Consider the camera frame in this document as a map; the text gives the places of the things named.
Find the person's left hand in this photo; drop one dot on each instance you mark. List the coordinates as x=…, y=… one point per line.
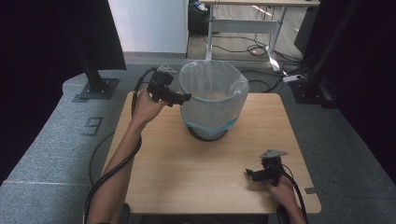
x=146, y=107

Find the person's right hand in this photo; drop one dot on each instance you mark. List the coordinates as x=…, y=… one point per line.
x=283, y=191

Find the grey tape marker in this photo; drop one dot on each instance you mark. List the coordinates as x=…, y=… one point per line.
x=311, y=190

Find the black trash bin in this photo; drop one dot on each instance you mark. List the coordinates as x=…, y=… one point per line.
x=206, y=134

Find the black metal stand with base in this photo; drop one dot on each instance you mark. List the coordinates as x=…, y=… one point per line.
x=93, y=74
x=314, y=81

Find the white power strip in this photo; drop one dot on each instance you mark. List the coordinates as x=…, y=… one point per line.
x=292, y=78

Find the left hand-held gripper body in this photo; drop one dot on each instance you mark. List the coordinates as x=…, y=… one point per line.
x=160, y=84

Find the bin with plastic liner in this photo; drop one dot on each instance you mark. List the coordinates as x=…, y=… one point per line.
x=214, y=93

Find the dark tape floor marking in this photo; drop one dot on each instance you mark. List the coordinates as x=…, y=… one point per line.
x=93, y=126

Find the white board panel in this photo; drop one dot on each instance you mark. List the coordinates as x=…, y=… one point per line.
x=149, y=25

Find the black bag under desk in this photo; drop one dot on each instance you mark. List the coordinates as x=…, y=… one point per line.
x=197, y=18

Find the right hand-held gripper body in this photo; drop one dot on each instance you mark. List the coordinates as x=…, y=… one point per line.
x=271, y=165

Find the black curtain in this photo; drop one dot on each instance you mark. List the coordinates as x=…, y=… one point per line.
x=99, y=34

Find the black chair armrest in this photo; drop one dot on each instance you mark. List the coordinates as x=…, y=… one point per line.
x=281, y=216
x=125, y=214

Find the white desk with metal legs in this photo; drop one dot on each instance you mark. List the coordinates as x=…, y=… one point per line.
x=243, y=26

